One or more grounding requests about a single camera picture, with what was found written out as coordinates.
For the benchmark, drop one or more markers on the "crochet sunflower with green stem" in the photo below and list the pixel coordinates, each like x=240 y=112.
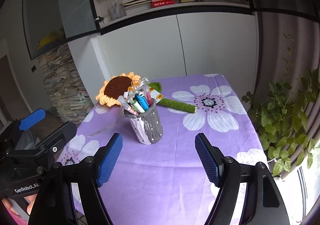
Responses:
x=128 y=85

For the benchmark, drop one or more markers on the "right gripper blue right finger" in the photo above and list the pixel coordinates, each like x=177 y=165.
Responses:
x=210 y=159

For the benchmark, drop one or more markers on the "grey white pen holder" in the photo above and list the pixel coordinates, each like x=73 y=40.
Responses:
x=147 y=126

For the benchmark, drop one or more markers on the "green potted vine plant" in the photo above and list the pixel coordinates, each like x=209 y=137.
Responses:
x=281 y=121

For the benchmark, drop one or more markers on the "light green pen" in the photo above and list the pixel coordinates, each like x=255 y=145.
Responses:
x=137 y=106

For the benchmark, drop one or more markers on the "translucent frosted pen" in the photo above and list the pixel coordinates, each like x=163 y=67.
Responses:
x=123 y=102

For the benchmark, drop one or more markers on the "purple floral tablecloth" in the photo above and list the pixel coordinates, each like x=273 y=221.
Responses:
x=165 y=183

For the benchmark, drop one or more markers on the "pink curtain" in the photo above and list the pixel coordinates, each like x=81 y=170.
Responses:
x=276 y=33

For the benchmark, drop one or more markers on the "red gel pen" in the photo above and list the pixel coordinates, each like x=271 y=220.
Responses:
x=147 y=95

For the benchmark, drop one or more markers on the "pink patterned pen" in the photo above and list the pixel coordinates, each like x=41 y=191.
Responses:
x=131 y=110

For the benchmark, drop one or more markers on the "sunflower gift tag card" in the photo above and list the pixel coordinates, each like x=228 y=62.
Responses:
x=157 y=96

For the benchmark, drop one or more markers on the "stack of old books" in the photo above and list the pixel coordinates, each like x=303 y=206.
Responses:
x=63 y=84

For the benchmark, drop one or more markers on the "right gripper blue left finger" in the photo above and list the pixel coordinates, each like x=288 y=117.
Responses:
x=106 y=158

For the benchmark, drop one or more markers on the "person's left hand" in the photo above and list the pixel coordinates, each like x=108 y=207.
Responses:
x=21 y=215

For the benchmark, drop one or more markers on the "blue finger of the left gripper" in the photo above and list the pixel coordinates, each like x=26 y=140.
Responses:
x=32 y=119

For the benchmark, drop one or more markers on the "blue pen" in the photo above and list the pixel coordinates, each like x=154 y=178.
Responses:
x=142 y=102

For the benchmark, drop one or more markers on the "dark glass cabinet door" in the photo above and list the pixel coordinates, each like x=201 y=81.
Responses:
x=48 y=24

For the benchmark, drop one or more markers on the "white bookshelf cabinet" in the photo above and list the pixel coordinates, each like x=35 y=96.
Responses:
x=181 y=39

